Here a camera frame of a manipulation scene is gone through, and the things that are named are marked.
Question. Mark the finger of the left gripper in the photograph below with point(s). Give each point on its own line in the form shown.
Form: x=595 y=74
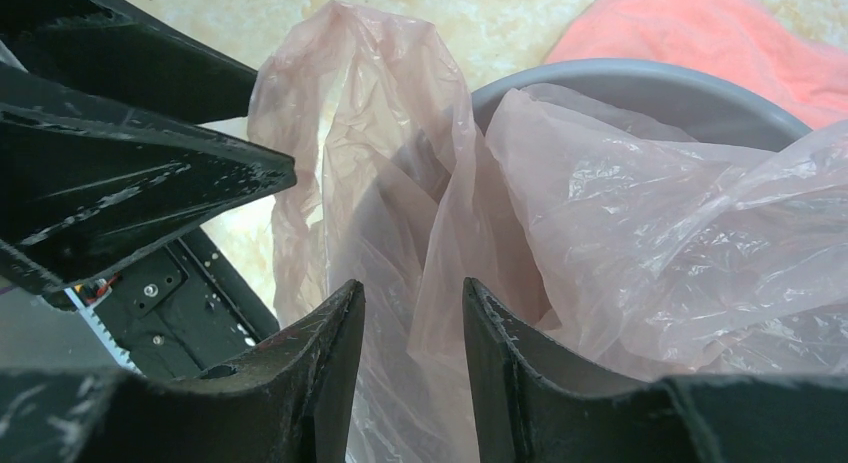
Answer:
x=90 y=185
x=113 y=49

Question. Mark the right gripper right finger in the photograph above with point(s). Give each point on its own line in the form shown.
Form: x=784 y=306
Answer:
x=536 y=401

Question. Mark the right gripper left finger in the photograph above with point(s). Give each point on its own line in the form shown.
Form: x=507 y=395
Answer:
x=287 y=399

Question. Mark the translucent pink trash bag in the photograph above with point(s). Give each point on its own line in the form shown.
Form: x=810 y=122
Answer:
x=623 y=238

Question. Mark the grey plastic trash bin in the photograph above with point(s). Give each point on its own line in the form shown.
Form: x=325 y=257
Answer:
x=706 y=107

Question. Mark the pink cloth towel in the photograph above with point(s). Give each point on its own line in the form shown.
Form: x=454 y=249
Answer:
x=735 y=40

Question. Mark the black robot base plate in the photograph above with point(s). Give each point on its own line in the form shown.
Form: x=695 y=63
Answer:
x=180 y=310

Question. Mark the white toothed cable strip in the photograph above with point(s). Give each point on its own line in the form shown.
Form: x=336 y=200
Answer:
x=119 y=354

